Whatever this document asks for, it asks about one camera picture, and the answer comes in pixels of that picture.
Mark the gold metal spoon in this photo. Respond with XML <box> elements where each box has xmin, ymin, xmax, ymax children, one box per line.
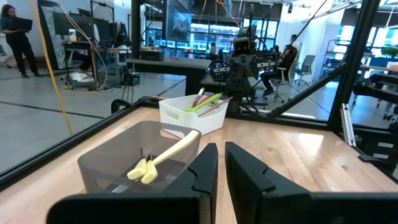
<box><xmin>197</xmin><ymin>96</ymin><xmax>234</xmax><ymax>118</ymax></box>

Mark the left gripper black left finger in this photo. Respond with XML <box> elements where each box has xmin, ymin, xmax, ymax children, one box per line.
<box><xmin>45</xmin><ymin>142</ymin><xmax>219</xmax><ymax>224</ymax></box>

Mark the yellow hanging cable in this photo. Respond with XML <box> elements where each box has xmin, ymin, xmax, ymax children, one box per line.
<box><xmin>29</xmin><ymin>0</ymin><xmax>74</xmax><ymax>136</ymax></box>

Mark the person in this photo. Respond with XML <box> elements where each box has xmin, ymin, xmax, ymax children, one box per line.
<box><xmin>0</xmin><ymin>4</ymin><xmax>42</xmax><ymax>79</ymax></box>
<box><xmin>262</xmin><ymin>34</ymin><xmax>302</xmax><ymax>96</ymax></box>

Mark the cream handled table knife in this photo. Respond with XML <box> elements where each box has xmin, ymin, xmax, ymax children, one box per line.
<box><xmin>140</xmin><ymin>160</ymin><xmax>159</xmax><ymax>185</ymax></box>
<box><xmin>126</xmin><ymin>158</ymin><xmax>148</xmax><ymax>181</ymax></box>
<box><xmin>151</xmin><ymin>129</ymin><xmax>200</xmax><ymax>166</ymax></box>

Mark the dark hanging screen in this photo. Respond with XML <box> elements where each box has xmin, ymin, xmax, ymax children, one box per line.
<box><xmin>165</xmin><ymin>0</ymin><xmax>193</xmax><ymax>44</ymax></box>

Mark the grey office chair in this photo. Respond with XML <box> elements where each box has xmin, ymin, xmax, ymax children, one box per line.
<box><xmin>293</xmin><ymin>55</ymin><xmax>317</xmax><ymax>86</ymax></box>

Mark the black laptop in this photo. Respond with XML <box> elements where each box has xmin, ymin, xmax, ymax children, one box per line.
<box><xmin>10</xmin><ymin>16</ymin><xmax>34</xmax><ymax>32</ymax></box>

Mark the red silicone spoon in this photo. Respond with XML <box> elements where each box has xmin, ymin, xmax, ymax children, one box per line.
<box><xmin>197</xmin><ymin>94</ymin><xmax>216</xmax><ymax>107</ymax></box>

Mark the silver aluminium bracket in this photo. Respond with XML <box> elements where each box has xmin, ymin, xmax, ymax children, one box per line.
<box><xmin>340</xmin><ymin>102</ymin><xmax>357</xmax><ymax>147</ymax></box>

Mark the green potted plant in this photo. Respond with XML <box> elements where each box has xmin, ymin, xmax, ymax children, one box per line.
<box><xmin>380</xmin><ymin>46</ymin><xmax>398</xmax><ymax>59</ymax></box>

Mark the green silicone spoon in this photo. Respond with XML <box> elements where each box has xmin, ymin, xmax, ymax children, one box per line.
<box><xmin>174</xmin><ymin>92</ymin><xmax>223</xmax><ymax>121</ymax></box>

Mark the black background desk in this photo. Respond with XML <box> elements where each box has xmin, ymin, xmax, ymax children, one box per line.
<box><xmin>126</xmin><ymin>57</ymin><xmax>213</xmax><ymax>96</ymax></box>

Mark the dark wooden spoon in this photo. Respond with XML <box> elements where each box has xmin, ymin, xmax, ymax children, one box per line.
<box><xmin>192</xmin><ymin>87</ymin><xmax>206</xmax><ymax>108</ymax></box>

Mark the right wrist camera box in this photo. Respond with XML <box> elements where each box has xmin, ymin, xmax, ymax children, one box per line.
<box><xmin>232</xmin><ymin>36</ymin><xmax>254</xmax><ymax>57</ymax></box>

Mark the black aluminium table frame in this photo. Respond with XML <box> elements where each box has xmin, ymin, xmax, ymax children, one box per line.
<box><xmin>0</xmin><ymin>0</ymin><xmax>398</xmax><ymax>191</ymax></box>

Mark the grey translucent plastic bin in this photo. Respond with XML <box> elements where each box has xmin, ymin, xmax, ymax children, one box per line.
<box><xmin>77</xmin><ymin>120</ymin><xmax>203</xmax><ymax>195</ymax></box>

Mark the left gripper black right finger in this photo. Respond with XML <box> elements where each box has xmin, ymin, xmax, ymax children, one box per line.
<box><xmin>224</xmin><ymin>141</ymin><xmax>398</xmax><ymax>224</ymax></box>

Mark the white plastic bin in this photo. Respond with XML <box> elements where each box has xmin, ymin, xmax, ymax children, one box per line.
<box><xmin>158</xmin><ymin>94</ymin><xmax>229</xmax><ymax>138</ymax></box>

